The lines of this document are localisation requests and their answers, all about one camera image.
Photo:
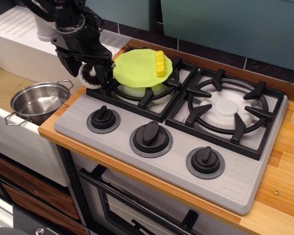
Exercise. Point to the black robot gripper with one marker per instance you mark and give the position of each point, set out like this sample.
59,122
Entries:
78,44

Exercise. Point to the white toy mushroom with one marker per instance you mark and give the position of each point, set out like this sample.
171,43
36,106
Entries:
87,76

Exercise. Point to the yellow toy fry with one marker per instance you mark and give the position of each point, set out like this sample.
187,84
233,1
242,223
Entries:
160,63

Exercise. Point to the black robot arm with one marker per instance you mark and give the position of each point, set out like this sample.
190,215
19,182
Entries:
65,13

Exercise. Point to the green plastic plate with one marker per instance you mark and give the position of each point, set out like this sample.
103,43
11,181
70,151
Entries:
137,69

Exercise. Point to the small steel pot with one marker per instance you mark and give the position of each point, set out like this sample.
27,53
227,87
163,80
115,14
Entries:
36,103

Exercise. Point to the left black stove knob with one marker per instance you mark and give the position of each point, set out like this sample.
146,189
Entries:
103,120

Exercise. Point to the black stove knob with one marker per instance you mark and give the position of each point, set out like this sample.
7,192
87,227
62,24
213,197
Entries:
205,163
103,120
151,140

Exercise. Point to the grey toy faucet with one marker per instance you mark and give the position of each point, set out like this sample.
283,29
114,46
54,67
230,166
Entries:
45,30

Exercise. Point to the left black burner grate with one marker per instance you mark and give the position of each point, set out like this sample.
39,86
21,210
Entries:
150,102

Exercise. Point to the black burner grate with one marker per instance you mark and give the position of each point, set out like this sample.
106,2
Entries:
150,102
230,112

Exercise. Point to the middle black stove knob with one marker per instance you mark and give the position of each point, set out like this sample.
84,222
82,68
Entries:
151,140

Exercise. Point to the grey toy stove top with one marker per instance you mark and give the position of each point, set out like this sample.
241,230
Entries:
235,189

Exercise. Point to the wooden drawer fronts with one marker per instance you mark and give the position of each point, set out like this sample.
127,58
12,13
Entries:
39,195

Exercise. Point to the toy oven door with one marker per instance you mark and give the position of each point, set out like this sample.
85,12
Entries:
134,217

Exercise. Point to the right black stove knob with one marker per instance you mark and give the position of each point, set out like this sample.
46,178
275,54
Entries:
205,163

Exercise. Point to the right black burner grate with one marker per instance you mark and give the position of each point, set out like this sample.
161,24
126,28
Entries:
230,112

